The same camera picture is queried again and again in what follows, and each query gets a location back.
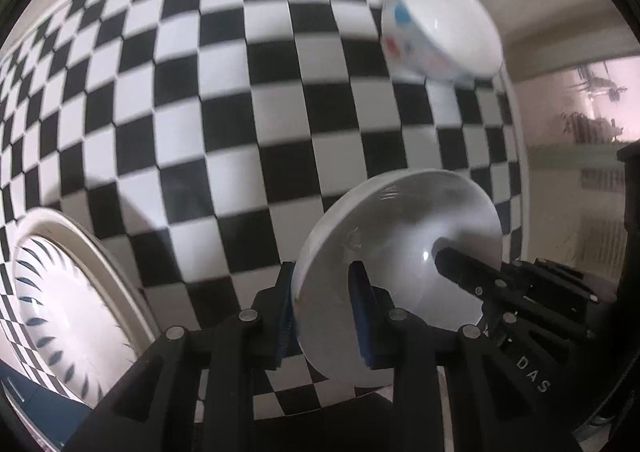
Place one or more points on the frosted glass sliding door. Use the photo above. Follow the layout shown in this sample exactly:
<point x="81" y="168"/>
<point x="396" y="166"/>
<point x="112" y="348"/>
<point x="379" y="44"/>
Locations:
<point x="575" y="171"/>

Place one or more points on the white bowl with red flowers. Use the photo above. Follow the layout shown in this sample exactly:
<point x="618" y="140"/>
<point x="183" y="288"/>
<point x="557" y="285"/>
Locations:
<point x="400" y="232"/>

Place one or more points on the white bowl with blue dots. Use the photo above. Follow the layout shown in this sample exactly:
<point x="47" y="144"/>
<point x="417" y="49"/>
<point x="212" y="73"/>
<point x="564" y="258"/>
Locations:
<point x="450" y="26"/>

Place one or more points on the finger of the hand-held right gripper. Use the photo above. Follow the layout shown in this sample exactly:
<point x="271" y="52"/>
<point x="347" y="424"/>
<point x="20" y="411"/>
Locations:
<point x="465" y="269"/>
<point x="555" y="279"/>

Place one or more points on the plain white plate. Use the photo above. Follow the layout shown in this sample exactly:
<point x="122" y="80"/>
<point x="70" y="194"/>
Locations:
<point x="122" y="259"/>

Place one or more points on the black white checkered cloth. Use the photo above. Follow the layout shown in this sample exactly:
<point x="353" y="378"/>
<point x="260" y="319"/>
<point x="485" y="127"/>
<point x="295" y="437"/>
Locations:
<point x="200" y="106"/>

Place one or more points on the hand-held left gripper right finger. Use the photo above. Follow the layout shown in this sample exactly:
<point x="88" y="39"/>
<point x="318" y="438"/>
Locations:
<point x="361" y="317"/>

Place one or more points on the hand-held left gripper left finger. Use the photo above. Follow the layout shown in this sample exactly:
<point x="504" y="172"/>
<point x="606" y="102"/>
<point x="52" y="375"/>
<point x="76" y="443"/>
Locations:
<point x="287" y="312"/>

